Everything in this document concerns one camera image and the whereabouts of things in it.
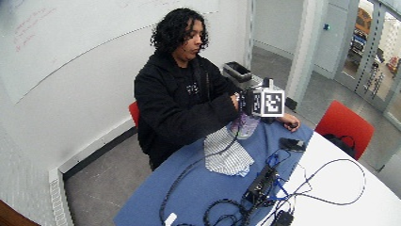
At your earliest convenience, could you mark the white marker cube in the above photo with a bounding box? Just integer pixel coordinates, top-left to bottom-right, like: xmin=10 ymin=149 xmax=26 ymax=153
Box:
xmin=251 ymin=89 xmax=287 ymax=119

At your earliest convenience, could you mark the black flat pouch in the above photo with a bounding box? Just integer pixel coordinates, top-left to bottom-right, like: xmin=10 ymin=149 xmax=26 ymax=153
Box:
xmin=279 ymin=137 xmax=307 ymax=153

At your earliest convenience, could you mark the black bag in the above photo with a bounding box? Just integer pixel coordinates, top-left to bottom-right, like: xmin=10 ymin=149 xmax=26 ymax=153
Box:
xmin=323 ymin=133 xmax=357 ymax=158

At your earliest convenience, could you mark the red chair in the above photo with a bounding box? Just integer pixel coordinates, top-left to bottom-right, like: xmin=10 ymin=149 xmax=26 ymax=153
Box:
xmin=128 ymin=101 xmax=142 ymax=128
xmin=315 ymin=100 xmax=376 ymax=161

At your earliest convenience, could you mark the striped white cloth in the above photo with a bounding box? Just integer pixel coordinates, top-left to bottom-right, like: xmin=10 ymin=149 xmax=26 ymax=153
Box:
xmin=203 ymin=126 xmax=256 ymax=177

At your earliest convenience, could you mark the black electronics box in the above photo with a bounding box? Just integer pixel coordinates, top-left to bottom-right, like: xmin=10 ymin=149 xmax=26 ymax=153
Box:
xmin=243 ymin=164 xmax=282 ymax=205

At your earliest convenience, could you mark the the person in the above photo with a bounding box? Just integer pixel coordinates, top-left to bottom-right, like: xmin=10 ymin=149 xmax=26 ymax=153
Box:
xmin=134 ymin=8 xmax=303 ymax=171

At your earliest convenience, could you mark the blue tablecloth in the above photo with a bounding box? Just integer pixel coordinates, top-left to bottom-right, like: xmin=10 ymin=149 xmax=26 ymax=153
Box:
xmin=114 ymin=120 xmax=315 ymax=226

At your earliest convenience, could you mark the glass door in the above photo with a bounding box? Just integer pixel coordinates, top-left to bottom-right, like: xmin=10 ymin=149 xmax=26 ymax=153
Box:
xmin=333 ymin=0 xmax=401 ymax=126

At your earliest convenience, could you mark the black power adapter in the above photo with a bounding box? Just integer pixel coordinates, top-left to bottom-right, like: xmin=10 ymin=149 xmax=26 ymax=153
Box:
xmin=274 ymin=210 xmax=296 ymax=226

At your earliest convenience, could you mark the yellow bus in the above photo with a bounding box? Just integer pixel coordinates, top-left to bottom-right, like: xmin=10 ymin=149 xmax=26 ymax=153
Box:
xmin=355 ymin=7 xmax=373 ymax=36

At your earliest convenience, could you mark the whiteboard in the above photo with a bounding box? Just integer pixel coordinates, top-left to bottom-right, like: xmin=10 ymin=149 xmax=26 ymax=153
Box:
xmin=0 ymin=0 xmax=222 ymax=105

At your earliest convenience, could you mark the white baseboard heater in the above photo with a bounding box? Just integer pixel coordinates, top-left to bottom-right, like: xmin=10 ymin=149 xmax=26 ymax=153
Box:
xmin=48 ymin=116 xmax=138 ymax=226

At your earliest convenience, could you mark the brown wooden furniture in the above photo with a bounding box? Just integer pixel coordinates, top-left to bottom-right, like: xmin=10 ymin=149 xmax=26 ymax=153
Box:
xmin=0 ymin=200 xmax=43 ymax=226

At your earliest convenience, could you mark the blue cable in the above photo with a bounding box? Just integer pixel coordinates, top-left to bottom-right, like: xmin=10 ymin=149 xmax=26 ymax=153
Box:
xmin=264 ymin=152 xmax=299 ymax=202

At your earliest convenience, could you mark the thin black cable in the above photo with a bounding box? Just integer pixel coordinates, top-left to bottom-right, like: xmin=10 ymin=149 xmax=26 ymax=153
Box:
xmin=267 ymin=158 xmax=368 ymax=226

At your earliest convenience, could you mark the thick black cable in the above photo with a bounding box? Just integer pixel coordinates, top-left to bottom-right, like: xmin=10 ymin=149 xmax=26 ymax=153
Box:
xmin=159 ymin=123 xmax=244 ymax=226

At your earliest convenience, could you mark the coiled black cable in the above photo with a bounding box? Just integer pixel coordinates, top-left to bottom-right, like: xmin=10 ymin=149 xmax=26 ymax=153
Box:
xmin=202 ymin=198 xmax=258 ymax=226

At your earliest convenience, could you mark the white cable tag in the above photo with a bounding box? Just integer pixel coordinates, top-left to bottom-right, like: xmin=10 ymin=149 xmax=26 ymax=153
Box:
xmin=163 ymin=212 xmax=179 ymax=226

